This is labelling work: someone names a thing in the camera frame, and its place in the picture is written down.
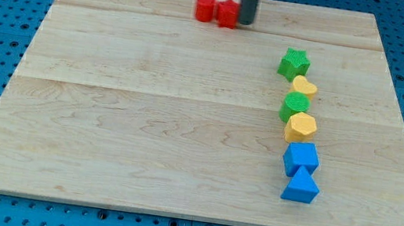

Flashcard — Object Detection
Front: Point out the yellow heart block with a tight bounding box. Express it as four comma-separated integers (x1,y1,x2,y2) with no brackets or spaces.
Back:
288,75,318,100

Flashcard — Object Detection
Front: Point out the light wooden board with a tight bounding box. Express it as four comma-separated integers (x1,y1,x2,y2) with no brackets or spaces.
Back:
0,0,404,226

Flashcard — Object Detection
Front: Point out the green cylinder block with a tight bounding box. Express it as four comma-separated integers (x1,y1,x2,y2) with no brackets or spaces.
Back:
278,91,311,123

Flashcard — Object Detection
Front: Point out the yellow hexagon block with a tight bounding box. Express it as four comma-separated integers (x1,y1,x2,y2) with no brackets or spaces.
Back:
283,112,317,143

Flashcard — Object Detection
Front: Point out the red star block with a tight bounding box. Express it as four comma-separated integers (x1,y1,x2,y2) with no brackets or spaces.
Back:
216,0,240,29

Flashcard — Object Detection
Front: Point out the blue cube block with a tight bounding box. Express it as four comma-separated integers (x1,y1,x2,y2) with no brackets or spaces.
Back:
282,142,319,177

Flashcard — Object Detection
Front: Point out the green star block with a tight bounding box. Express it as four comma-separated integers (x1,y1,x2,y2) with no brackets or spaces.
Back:
277,48,311,82

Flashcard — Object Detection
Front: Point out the red cylinder block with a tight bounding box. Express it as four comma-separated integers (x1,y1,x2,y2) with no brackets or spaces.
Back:
195,0,217,23

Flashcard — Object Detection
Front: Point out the blue triangle block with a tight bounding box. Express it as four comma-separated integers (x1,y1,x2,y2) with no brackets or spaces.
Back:
281,166,320,204

